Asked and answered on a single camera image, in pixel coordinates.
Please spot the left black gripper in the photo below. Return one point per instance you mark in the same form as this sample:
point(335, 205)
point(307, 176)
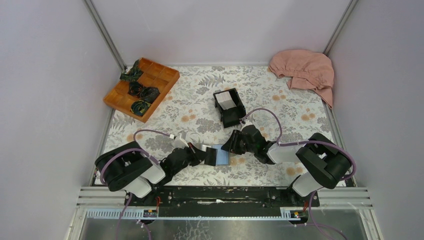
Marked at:
point(197, 156)

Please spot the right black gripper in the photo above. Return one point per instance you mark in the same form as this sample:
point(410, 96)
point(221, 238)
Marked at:
point(231, 144)

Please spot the black credit card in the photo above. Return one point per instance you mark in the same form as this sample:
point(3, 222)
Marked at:
point(211, 156)

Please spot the grey leather card holder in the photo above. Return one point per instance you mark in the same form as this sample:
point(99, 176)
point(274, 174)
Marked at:
point(223, 157)

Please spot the black card tray box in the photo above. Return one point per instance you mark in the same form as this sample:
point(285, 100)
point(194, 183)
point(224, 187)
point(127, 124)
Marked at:
point(231, 117)

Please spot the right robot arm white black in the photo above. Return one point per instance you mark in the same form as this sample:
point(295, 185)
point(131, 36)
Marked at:
point(326, 163)

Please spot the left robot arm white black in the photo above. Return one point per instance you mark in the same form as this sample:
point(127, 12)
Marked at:
point(131, 168)

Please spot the white card stack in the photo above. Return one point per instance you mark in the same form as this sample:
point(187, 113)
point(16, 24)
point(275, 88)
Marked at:
point(225, 100)

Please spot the floral patterned table mat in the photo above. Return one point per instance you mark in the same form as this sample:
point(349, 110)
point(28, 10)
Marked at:
point(277, 111)

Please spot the dark rolled tie bottom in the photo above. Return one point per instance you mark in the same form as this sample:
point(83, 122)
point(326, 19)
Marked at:
point(139, 107)

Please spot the dark rolled tie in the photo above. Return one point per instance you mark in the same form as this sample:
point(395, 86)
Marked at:
point(149, 94)
point(135, 89)
point(139, 107)
point(133, 74)

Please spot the dark rolled tie middle right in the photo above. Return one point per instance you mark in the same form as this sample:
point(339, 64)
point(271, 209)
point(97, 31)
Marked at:
point(149, 94)

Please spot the dark rolled tie middle left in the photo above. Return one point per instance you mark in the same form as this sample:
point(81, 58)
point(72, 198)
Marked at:
point(135, 89)

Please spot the orange wooden compartment tray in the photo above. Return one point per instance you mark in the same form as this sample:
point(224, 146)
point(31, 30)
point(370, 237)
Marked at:
point(155, 75)

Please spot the dark rolled tie top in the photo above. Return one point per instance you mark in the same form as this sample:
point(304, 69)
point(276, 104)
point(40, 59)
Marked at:
point(133, 74)

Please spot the pink crumpled cloth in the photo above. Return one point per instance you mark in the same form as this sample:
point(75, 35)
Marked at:
point(308, 71)

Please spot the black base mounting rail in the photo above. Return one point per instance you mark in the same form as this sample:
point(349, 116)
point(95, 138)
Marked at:
point(220, 201)

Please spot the aluminium frame rail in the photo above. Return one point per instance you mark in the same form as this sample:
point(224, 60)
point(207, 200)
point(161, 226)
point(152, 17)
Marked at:
point(103, 203)

